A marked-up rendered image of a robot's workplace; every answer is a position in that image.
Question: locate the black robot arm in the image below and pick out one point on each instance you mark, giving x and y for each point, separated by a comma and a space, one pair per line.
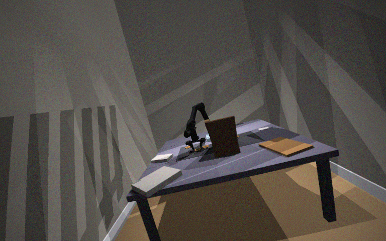
190, 126

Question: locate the tan wooden board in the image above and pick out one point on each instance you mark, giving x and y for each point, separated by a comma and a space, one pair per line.
285, 147

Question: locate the white flat rectangular slab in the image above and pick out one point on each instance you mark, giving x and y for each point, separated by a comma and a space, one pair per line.
155, 181

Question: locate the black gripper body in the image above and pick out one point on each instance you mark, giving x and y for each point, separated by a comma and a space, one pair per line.
195, 139

